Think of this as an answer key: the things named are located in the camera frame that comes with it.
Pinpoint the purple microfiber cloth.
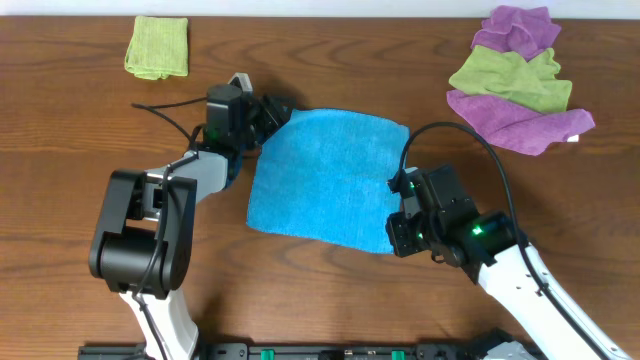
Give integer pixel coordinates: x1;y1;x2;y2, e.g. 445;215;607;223
471;5;561;61
446;90;595;156

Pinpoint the blue microfiber cloth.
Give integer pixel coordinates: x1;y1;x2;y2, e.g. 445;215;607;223
247;109;409;254

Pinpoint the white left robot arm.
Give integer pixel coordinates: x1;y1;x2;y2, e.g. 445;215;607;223
78;73;296;359

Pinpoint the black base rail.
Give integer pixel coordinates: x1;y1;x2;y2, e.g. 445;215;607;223
77;329;546;360

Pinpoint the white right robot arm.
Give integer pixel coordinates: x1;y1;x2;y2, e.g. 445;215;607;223
386;166;628;359

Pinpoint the crumpled green microfiber cloth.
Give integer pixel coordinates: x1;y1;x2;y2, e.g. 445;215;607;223
449;45;573;114

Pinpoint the lower purple microfiber cloth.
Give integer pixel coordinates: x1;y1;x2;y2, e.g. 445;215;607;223
446;90;595;156

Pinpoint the folded green microfiber cloth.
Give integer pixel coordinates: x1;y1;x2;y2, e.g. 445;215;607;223
124;16;189;80

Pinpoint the upper purple microfiber cloth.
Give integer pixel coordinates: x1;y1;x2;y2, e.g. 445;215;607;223
471;5;561;61

